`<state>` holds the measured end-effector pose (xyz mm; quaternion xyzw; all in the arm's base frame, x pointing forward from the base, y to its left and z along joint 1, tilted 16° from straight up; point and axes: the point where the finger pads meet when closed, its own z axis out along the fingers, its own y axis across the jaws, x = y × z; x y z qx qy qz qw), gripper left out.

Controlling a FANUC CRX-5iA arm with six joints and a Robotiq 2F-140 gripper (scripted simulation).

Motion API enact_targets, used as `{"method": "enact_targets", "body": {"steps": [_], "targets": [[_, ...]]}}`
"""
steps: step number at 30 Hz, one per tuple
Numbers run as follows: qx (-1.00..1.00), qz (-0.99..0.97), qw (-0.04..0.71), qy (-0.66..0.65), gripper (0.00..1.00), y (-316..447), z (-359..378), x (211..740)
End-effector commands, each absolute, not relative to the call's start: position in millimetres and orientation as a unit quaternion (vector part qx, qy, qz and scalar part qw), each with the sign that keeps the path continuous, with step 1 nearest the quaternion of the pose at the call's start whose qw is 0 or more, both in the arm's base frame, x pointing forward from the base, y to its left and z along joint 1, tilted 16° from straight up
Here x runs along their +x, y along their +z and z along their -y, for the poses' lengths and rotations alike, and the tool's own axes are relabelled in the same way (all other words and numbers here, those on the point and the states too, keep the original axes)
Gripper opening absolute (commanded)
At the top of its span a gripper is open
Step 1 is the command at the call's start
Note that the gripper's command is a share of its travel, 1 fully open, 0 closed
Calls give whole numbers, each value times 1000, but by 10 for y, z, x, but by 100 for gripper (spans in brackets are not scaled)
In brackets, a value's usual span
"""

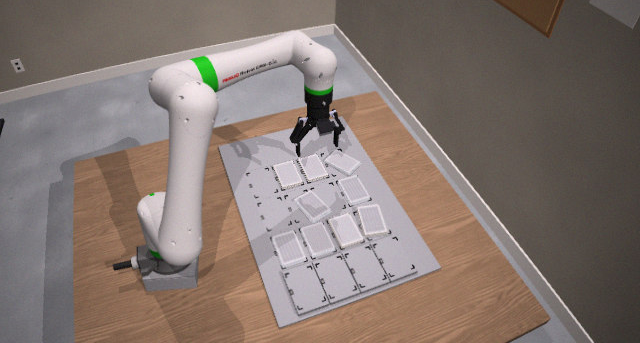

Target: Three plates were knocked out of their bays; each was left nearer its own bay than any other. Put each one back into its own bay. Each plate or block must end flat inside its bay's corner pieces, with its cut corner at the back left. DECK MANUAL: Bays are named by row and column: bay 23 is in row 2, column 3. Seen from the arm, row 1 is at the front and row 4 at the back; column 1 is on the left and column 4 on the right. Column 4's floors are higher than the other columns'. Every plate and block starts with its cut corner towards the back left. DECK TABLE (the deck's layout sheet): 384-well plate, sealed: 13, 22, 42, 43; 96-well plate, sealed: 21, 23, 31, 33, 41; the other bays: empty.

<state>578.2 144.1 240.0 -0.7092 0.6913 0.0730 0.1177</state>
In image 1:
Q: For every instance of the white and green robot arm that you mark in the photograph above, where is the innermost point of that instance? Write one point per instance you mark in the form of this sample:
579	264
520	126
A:
192	106

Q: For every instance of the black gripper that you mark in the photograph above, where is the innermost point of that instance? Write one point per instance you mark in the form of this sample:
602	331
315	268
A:
299	131

